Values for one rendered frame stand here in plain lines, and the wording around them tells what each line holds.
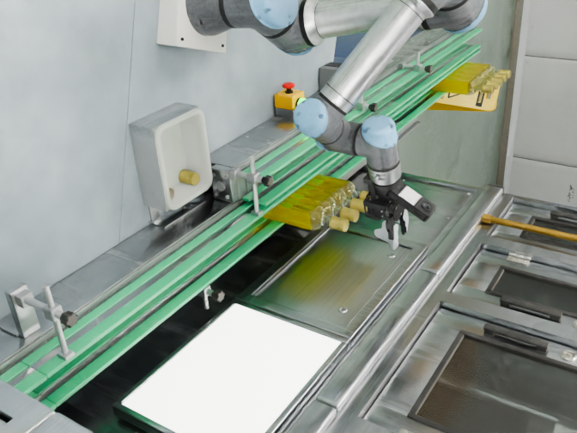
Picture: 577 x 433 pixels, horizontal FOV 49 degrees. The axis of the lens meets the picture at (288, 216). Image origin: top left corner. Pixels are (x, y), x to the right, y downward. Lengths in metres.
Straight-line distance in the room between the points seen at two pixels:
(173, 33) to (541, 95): 6.40
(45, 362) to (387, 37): 0.93
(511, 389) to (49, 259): 1.05
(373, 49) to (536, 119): 6.50
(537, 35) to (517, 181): 1.73
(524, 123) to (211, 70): 6.30
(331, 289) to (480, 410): 0.49
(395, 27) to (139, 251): 0.78
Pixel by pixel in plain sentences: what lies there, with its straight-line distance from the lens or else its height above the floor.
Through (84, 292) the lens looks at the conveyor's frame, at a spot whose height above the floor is 0.84.
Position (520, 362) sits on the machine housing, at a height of 1.67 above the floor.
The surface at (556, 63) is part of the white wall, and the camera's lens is 7.56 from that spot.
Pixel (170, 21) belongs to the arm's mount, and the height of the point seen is 0.79.
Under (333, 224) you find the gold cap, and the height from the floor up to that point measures 1.13.
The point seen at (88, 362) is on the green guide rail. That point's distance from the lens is 1.44.
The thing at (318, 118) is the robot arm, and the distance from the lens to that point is 1.33.
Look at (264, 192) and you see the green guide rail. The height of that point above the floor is 0.92.
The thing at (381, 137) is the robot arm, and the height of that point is 1.32.
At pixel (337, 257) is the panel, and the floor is 1.12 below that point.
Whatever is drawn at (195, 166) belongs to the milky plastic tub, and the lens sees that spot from 1.71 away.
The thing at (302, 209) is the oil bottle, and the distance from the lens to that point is 1.74.
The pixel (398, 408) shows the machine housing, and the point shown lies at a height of 1.49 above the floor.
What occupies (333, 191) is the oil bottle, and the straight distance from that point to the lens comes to 1.82.
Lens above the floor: 1.88
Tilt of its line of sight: 30 degrees down
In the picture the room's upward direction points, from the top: 105 degrees clockwise
